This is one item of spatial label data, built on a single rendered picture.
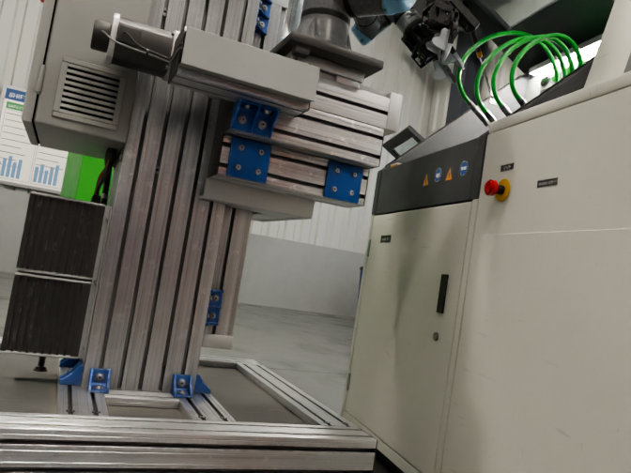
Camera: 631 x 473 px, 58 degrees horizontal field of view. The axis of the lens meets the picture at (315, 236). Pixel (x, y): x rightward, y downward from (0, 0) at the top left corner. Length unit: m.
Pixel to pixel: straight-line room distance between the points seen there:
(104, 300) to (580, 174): 1.01
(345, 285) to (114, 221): 7.66
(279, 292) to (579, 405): 7.51
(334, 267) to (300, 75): 7.69
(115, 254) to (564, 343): 0.93
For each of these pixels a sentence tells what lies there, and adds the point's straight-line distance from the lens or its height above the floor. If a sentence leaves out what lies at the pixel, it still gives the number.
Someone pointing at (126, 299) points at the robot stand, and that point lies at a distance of 1.35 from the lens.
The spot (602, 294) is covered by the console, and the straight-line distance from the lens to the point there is 1.08.
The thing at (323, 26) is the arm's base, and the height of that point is 1.09.
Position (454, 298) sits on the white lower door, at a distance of 1.46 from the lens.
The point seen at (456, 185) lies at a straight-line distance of 1.55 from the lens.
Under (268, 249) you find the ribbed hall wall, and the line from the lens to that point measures 8.36.
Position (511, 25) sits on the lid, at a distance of 2.38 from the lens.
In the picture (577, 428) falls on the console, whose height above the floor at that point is 0.36.
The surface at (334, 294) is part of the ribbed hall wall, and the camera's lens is 8.81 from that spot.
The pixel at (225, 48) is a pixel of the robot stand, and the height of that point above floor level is 0.93.
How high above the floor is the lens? 0.55
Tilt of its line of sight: 4 degrees up
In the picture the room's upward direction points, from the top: 9 degrees clockwise
